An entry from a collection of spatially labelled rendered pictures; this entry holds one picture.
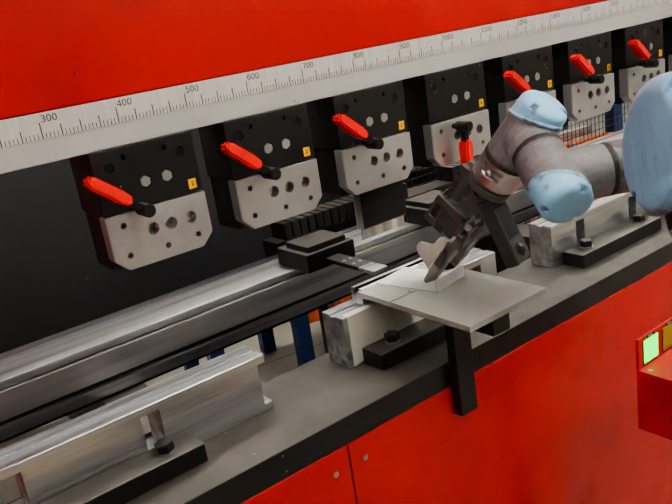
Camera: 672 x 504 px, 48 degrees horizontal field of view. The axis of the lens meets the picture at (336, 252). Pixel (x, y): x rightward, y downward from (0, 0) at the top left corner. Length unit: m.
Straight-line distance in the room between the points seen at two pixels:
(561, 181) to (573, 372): 0.65
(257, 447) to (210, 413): 0.09
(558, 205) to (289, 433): 0.52
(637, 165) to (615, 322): 1.00
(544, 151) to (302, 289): 0.66
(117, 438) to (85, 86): 0.49
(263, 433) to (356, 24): 0.65
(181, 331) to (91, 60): 0.59
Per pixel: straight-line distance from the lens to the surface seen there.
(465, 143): 1.37
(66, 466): 1.13
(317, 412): 1.22
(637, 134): 0.72
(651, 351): 1.49
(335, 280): 1.60
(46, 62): 1.02
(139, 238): 1.06
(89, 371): 1.38
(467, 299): 1.23
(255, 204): 1.14
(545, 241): 1.68
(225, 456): 1.16
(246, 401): 1.23
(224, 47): 1.12
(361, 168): 1.25
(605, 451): 1.79
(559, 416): 1.61
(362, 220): 1.31
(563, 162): 1.06
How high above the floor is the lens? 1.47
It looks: 17 degrees down
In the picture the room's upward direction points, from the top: 9 degrees counter-clockwise
